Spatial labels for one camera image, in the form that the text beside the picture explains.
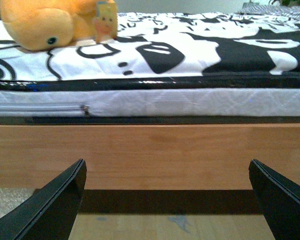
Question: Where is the potted green plant right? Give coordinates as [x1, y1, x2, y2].
[268, 0, 300, 7]

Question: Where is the orange plush toy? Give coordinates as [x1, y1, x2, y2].
[0, 0, 98, 51]

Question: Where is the checkered pillow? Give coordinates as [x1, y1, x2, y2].
[237, 4, 300, 20]

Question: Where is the white mattress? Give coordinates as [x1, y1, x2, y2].
[0, 74, 300, 118]

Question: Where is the toy cardboard hang tag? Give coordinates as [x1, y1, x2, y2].
[93, 0, 118, 43]

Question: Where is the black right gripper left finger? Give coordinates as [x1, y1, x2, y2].
[0, 159, 87, 240]

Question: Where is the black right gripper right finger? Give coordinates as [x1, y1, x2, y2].
[248, 159, 300, 240]

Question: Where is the wooden bed frame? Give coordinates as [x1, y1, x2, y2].
[0, 118, 300, 190]

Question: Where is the black and white patterned sheet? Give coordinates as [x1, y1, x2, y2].
[0, 12, 300, 82]

